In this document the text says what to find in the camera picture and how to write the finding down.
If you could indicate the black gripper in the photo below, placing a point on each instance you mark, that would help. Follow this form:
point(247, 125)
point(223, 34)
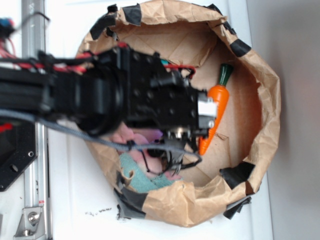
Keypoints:
point(162, 97)

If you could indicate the brown paper bag bin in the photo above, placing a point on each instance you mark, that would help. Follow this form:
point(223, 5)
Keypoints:
point(247, 137)

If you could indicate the pink plush toy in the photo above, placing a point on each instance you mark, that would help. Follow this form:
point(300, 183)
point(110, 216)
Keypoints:
point(152, 166)

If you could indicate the teal terry cloth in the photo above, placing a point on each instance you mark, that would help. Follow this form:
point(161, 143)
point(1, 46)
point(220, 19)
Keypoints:
point(139, 181)

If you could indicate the metal corner bracket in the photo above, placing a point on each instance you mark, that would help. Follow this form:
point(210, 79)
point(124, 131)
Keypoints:
point(31, 225)

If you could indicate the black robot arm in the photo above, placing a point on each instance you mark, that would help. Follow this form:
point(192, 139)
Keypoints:
point(99, 91)

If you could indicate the aluminium extrusion rail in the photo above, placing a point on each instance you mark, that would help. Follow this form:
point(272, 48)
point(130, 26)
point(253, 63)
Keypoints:
point(36, 176)

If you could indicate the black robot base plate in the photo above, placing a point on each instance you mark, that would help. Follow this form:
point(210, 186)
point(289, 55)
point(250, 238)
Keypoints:
point(17, 150)

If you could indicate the orange plastic toy carrot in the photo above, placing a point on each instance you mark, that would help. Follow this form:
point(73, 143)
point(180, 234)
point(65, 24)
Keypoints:
point(220, 95)

